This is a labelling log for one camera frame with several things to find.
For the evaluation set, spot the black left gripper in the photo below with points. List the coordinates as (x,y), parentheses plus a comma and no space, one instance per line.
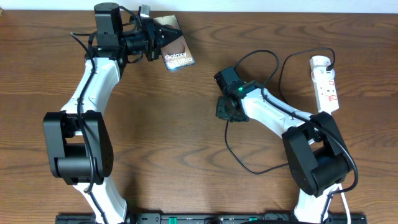
(150,38)

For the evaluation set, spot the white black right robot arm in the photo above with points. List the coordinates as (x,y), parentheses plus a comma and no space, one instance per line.
(317,156)

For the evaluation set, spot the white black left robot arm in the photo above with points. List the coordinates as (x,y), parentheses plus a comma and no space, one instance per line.
(78,144)

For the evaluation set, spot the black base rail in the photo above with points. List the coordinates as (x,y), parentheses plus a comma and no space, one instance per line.
(156,218)

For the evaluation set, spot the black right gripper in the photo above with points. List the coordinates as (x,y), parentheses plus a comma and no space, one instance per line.
(221,113)

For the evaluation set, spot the white power extension socket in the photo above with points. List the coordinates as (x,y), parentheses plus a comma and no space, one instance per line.
(324,84)

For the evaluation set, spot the Samsung Galaxy smartphone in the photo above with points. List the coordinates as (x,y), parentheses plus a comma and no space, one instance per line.
(177,53)

